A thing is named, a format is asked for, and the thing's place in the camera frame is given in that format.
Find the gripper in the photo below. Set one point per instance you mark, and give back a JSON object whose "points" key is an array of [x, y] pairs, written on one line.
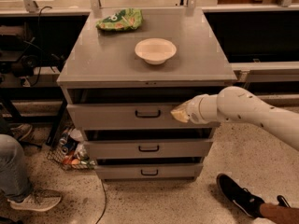
{"points": [[193, 110]]}

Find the grey top drawer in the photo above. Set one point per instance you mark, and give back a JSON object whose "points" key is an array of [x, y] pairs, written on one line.
{"points": [[128, 117]]}

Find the grey drawer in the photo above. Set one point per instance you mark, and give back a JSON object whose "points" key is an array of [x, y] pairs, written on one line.
{"points": [[177, 170], [142, 149], [128, 117]]}

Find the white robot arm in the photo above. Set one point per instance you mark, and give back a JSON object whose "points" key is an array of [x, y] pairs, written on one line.
{"points": [[234, 104]]}

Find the grey middle drawer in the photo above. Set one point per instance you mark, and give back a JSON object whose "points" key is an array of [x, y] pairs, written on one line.
{"points": [[142, 149]]}

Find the grey bottom drawer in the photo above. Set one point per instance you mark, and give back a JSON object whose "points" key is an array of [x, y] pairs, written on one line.
{"points": [[177, 170]]}

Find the grey drawer cabinet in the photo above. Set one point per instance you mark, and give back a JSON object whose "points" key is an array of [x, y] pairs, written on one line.
{"points": [[104, 69]]}

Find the white bowl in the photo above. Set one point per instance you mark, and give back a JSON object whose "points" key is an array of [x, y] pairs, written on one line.
{"points": [[155, 50]]}

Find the green chip bag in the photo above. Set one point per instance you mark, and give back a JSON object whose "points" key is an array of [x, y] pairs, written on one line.
{"points": [[128, 19]]}

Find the black sneaker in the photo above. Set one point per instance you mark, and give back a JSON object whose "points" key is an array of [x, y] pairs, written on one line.
{"points": [[241, 197]]}

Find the bare lower leg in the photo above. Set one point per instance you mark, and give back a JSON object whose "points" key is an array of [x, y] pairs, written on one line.
{"points": [[280, 214]]}

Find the white sneaker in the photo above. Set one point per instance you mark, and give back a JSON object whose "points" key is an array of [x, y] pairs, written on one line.
{"points": [[40, 200], [22, 131]]}

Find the dark machinery on shelf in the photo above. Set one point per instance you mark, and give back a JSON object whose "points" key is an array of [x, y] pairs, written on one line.
{"points": [[21, 57]]}

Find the wire basket with cans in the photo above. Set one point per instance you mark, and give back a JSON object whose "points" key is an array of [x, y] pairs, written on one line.
{"points": [[69, 151]]}

